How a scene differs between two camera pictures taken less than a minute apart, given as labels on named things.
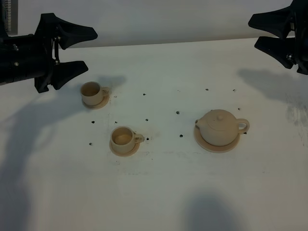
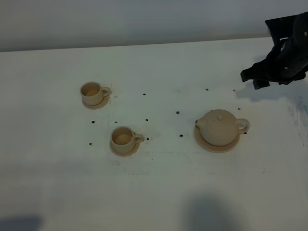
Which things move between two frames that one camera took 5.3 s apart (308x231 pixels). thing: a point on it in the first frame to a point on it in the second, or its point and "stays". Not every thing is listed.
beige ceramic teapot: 220,127 stays
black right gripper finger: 283,50 to 258,84
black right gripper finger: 278,21 to 264,70
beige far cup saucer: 105,101 stays
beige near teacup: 123,139 stays
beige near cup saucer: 125,153 stays
